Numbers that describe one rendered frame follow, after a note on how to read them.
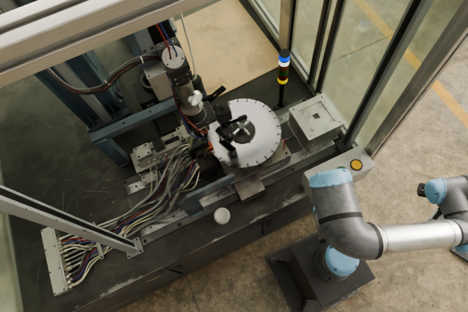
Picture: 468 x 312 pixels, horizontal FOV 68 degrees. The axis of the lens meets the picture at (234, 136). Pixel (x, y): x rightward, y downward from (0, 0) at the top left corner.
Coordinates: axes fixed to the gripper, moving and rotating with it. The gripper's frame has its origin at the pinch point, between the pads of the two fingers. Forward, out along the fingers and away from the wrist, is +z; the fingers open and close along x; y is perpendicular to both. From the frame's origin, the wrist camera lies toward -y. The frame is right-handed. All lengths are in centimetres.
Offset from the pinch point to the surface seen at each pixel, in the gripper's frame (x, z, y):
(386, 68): 17, -47, -37
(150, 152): -25, 2, -114
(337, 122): 21.0, 0.9, -44.0
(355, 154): 9.7, 1.2, -32.2
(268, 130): 3, -4, -69
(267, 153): -7, -4, -65
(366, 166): 6.1, 1.2, -26.4
